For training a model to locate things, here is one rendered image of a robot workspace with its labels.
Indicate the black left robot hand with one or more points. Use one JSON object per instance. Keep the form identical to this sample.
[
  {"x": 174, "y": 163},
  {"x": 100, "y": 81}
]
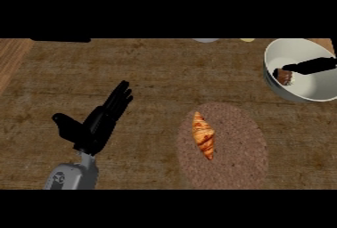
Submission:
[{"x": 97, "y": 126}]

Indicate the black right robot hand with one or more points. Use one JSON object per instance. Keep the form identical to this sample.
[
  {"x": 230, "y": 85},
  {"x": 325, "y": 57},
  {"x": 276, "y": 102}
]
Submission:
[{"x": 313, "y": 65}]

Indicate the brown cupcake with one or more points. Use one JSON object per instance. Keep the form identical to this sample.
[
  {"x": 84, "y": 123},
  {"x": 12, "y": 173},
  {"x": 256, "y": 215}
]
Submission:
[{"x": 284, "y": 77}]

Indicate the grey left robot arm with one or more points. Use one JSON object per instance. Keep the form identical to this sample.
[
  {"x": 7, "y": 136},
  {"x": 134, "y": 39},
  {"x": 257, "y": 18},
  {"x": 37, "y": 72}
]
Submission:
[{"x": 72, "y": 176}]

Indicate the white bowl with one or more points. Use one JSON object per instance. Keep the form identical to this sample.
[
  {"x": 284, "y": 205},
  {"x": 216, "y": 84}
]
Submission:
[{"x": 306, "y": 86}]

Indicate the brown round woven placemat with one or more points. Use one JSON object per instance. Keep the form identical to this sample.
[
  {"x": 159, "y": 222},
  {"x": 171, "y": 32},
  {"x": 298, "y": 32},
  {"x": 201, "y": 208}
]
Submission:
[{"x": 236, "y": 148}]

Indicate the yellow round object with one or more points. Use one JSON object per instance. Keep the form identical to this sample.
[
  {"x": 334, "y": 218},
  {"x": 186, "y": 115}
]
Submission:
[{"x": 247, "y": 39}]

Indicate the golden croissant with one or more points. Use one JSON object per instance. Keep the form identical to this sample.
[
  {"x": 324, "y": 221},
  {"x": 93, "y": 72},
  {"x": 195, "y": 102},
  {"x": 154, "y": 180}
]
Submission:
[{"x": 204, "y": 136}]

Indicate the pale grey round object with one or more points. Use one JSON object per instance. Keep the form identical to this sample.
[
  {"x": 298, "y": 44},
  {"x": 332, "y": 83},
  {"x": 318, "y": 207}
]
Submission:
[{"x": 205, "y": 39}]

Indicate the light brown wooden board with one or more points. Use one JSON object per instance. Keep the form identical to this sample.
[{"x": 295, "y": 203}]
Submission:
[{"x": 10, "y": 59}]

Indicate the black flat object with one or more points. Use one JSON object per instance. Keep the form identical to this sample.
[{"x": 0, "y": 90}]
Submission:
[{"x": 60, "y": 39}]

